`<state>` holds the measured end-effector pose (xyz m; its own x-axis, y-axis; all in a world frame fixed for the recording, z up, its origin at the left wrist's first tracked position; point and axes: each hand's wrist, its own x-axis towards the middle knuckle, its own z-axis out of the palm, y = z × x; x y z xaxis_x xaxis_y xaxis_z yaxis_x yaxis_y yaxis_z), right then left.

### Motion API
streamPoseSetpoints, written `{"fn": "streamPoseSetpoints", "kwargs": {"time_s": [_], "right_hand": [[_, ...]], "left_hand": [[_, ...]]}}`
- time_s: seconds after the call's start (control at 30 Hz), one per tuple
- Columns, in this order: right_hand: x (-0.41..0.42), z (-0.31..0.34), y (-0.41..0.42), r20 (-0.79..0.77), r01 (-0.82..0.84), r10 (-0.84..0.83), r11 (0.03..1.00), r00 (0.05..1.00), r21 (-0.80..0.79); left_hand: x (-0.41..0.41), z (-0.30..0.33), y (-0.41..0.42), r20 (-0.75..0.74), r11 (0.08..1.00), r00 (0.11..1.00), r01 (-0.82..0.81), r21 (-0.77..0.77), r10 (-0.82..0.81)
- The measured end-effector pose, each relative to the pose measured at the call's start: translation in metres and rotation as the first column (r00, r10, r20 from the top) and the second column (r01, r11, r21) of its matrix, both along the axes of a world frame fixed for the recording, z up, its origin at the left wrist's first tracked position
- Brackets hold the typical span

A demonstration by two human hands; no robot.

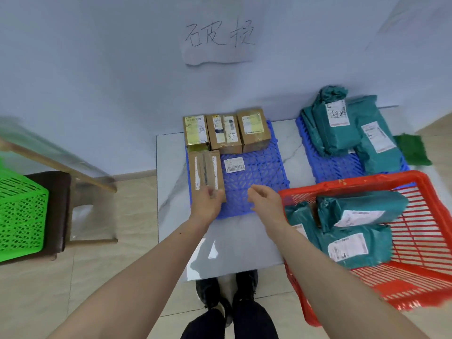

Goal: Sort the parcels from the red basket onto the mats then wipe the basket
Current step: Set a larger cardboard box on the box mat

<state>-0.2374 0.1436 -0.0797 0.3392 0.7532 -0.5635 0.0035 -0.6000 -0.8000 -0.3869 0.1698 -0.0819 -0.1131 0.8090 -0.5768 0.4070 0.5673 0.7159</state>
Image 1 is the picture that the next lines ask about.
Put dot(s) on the long teal mailer bag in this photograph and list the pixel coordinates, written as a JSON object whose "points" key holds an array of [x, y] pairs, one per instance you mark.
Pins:
{"points": [[385, 158]]}

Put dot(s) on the person's left leg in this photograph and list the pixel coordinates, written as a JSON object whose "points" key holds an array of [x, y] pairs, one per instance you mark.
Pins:
{"points": [[205, 324]]}

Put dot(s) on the person's right leg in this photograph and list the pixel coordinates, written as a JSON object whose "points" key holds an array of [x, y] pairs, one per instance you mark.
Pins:
{"points": [[254, 321]]}

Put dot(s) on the yellow label cardboard box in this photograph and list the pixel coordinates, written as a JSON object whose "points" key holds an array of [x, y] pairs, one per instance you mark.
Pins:
{"points": [[192, 148]]}

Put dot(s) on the large taped cardboard box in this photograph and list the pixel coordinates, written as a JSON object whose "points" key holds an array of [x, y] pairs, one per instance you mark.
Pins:
{"points": [[212, 169]]}

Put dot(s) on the person's leg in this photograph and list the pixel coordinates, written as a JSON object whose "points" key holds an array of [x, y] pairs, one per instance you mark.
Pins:
{"points": [[254, 321], [205, 324]]}

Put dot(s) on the green cloth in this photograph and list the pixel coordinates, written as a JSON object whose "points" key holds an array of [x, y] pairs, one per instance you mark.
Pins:
{"points": [[413, 150]]}

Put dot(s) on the person's black left shoe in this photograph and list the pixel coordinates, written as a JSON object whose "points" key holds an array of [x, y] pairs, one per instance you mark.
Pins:
{"points": [[208, 293]]}

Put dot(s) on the taped brown cardboard box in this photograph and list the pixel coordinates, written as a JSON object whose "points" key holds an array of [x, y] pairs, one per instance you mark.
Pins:
{"points": [[229, 148]]}

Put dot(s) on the wooden chair dark seat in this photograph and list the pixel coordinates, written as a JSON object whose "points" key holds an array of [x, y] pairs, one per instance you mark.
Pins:
{"points": [[58, 208]]}

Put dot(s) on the small cardboard box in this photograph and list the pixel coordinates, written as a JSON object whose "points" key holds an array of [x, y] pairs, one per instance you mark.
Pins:
{"points": [[257, 141]]}

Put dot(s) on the torn-edge paper wall sign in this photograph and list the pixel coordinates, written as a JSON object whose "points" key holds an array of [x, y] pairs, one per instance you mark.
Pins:
{"points": [[219, 52]]}

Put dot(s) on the handwritten label teal mailer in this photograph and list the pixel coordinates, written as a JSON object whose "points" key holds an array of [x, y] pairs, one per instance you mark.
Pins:
{"points": [[339, 137]]}

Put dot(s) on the person's right forearm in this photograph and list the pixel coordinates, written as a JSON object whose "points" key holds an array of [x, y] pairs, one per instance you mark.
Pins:
{"points": [[335, 289]]}

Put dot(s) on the person's left forearm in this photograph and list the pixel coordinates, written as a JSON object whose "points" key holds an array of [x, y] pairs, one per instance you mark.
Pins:
{"points": [[141, 285]]}

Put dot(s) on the person's black right shoe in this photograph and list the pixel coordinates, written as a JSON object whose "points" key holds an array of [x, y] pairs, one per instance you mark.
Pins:
{"points": [[247, 285]]}

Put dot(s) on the person's black shoe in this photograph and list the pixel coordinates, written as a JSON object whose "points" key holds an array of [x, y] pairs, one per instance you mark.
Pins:
{"points": [[247, 285], [208, 293]]}

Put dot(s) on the white barcode sticker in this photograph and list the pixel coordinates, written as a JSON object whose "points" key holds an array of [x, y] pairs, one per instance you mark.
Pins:
{"points": [[234, 165]]}

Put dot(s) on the green plastic basket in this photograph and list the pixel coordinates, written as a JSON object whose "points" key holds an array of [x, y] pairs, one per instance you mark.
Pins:
{"points": [[21, 215]]}

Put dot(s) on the red plastic basket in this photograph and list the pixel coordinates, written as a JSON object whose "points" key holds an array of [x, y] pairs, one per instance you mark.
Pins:
{"points": [[406, 289]]}

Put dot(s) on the person's right hand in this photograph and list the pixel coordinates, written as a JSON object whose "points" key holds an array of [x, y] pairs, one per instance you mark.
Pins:
{"points": [[270, 211]]}

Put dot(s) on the blue plastic pallet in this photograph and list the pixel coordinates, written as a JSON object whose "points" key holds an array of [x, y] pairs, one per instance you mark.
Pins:
{"points": [[261, 180], [332, 169]]}

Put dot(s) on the person's left hand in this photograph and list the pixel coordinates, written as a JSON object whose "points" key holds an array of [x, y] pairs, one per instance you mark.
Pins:
{"points": [[208, 204]]}

